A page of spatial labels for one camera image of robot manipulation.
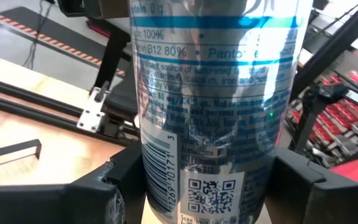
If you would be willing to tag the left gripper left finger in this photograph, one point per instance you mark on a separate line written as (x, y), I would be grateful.
(42, 205)

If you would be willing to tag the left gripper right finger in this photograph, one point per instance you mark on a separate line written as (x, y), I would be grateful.
(337, 208)

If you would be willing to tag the silver blue energy drink can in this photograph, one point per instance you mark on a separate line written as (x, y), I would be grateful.
(213, 93)

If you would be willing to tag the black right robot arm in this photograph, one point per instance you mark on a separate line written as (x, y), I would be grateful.
(121, 102)

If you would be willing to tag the red panel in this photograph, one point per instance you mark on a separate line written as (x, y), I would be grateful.
(356, 168)

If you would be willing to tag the red storage bin rack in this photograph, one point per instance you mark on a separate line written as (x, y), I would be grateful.
(331, 124)

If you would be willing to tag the black mat orange striped edge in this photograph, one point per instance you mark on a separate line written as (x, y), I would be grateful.
(57, 28)

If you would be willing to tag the wooden shelf black metal frame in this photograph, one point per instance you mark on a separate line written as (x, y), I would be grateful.
(17, 147)

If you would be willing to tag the silver corner bracket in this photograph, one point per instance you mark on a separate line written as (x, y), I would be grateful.
(90, 119)

